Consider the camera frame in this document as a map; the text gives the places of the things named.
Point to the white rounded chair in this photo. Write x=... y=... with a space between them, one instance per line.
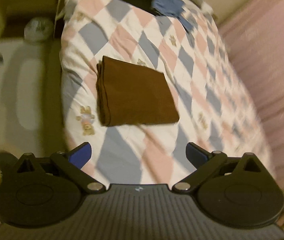
x=11 y=92

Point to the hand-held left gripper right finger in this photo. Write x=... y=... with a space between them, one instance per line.
x=196 y=156

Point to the blue garment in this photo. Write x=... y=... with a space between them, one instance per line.
x=167 y=2

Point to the checked pink grey quilt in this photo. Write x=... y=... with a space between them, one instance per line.
x=137 y=42

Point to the brown garment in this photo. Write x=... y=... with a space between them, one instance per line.
x=137 y=95

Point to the pink curtain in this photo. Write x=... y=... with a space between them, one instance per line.
x=269 y=55

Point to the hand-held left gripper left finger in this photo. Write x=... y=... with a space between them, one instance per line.
x=80 y=155

